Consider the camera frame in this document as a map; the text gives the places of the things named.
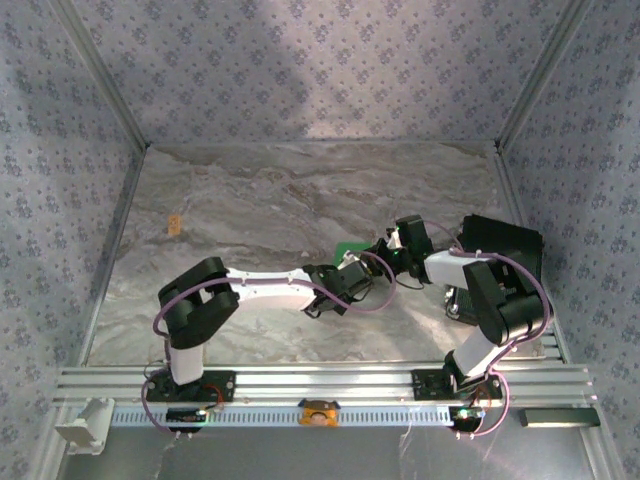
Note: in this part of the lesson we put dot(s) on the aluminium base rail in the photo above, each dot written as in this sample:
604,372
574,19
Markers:
325,382

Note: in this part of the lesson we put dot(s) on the small orange tag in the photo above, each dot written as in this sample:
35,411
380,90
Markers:
174,225

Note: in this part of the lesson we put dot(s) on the white plastic bracket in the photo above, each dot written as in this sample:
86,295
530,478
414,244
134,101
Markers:
82,425

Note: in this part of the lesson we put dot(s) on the aluminium side rail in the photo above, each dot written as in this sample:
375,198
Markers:
114,250
515,200

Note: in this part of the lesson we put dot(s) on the orange connector on rail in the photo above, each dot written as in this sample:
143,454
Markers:
318,414

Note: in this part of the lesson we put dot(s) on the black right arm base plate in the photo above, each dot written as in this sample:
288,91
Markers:
425,385

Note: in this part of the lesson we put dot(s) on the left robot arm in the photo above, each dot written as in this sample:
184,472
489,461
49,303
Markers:
275,292

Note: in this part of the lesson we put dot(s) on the black ribbed box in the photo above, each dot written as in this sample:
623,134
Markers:
520,240

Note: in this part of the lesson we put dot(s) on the aluminium frame post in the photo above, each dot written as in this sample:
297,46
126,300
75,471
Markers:
104,75
542,75

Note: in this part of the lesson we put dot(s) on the black flat bar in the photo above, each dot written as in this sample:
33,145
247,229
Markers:
557,417

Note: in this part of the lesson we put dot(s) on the green paper sheet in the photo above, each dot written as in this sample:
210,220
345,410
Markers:
350,247

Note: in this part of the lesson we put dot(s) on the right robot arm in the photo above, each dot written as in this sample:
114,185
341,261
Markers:
447,267

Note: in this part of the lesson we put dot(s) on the shiny chrome metal fitting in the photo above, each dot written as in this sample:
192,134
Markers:
454,304

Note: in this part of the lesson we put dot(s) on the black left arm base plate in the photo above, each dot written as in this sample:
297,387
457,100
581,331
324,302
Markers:
225,385

